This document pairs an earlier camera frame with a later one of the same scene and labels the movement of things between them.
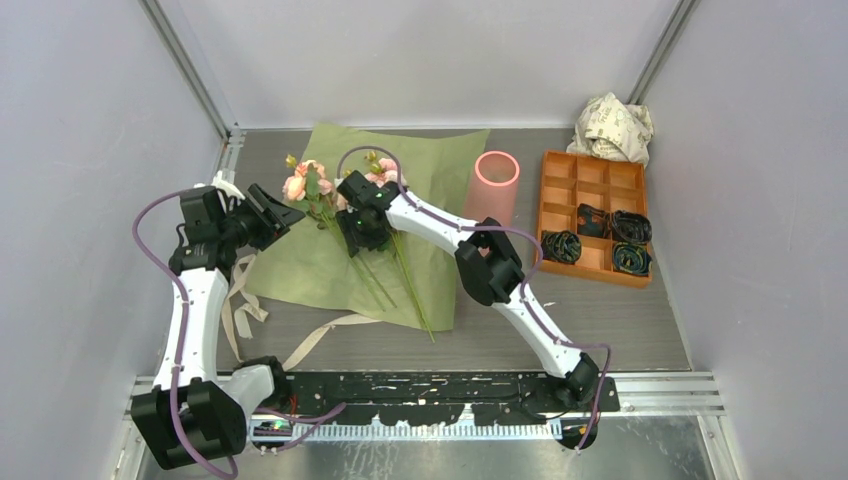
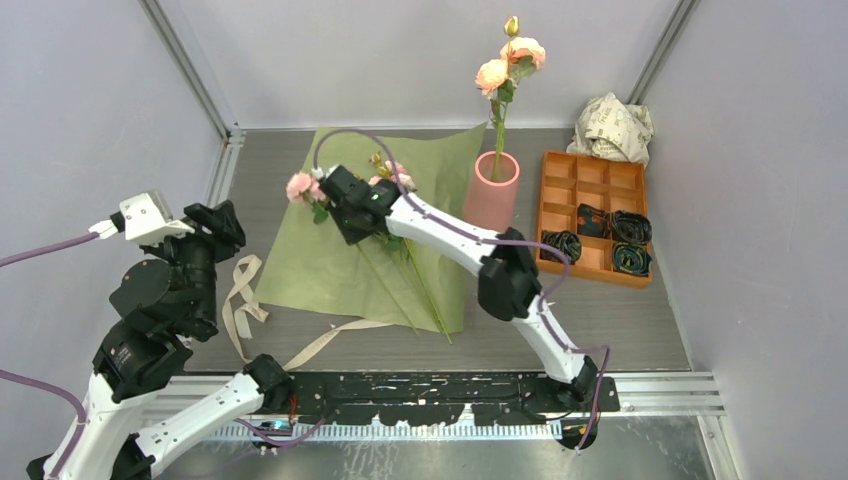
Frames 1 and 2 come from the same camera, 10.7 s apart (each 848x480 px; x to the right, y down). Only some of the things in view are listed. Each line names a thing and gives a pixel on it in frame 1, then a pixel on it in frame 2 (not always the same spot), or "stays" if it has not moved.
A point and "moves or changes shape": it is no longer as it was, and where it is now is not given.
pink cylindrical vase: [493, 190] stays
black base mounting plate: [435, 396] stays
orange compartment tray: [570, 180] stays
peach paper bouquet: [411, 282] stays
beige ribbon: [243, 325] moves or changes shape
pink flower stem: [307, 183] moves or changes shape
